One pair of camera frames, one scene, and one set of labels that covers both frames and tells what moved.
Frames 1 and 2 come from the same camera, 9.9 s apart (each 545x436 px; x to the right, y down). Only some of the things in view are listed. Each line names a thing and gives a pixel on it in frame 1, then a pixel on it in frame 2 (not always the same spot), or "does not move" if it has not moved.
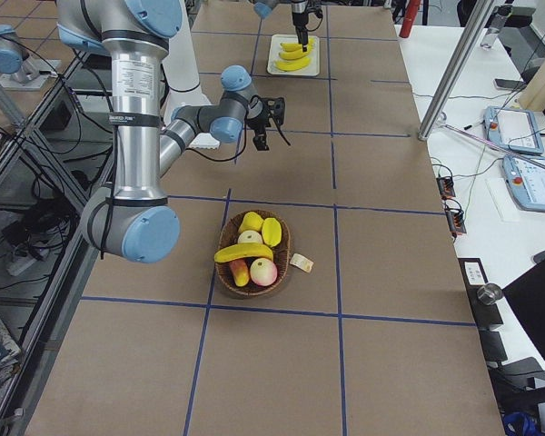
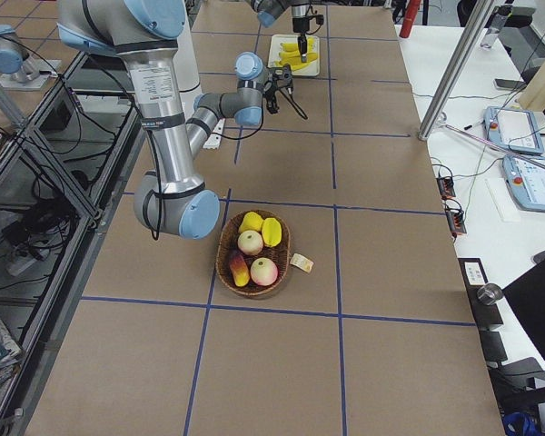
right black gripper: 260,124 -> 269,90
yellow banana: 298,47 does not move
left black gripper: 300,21 does not move
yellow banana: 242,250 -> 309,45
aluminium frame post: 457,65 does not move
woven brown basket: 281,255 does not move
